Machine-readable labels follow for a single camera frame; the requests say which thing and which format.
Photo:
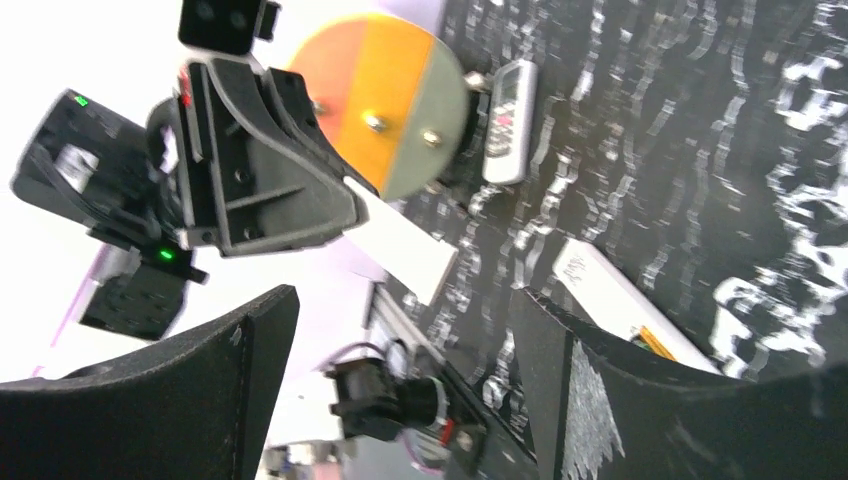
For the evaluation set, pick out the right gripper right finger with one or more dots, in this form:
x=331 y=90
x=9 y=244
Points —
x=602 y=408

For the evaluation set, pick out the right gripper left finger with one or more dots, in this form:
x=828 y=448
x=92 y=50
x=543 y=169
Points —
x=196 y=405

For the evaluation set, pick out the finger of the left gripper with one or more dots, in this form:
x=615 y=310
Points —
x=293 y=111
x=245 y=186

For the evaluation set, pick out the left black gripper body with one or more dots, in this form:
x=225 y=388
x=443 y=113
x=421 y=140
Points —
x=143 y=191

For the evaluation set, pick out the white drum orange lid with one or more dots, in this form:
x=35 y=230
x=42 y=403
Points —
x=390 y=97

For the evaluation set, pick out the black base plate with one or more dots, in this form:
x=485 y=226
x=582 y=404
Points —
x=373 y=401

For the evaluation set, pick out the white slim remote control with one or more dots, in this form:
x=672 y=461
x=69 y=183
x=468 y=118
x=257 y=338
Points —
x=617 y=306

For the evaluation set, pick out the white battery cover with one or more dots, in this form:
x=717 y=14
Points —
x=409 y=254

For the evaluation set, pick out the white remote with dark buttons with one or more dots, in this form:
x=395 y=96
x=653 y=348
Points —
x=510 y=120

